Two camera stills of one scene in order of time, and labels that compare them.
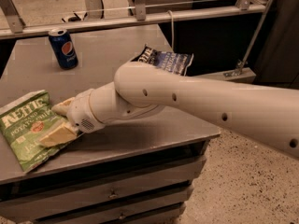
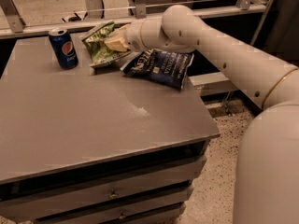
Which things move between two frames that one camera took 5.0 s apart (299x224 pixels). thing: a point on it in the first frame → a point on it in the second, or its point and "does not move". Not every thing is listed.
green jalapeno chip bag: x=22 y=125 → x=98 y=52
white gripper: x=79 y=112 → x=134 y=35
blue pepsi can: x=64 y=49 does not move
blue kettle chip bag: x=173 y=62 does not move
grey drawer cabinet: x=137 y=172 does not move
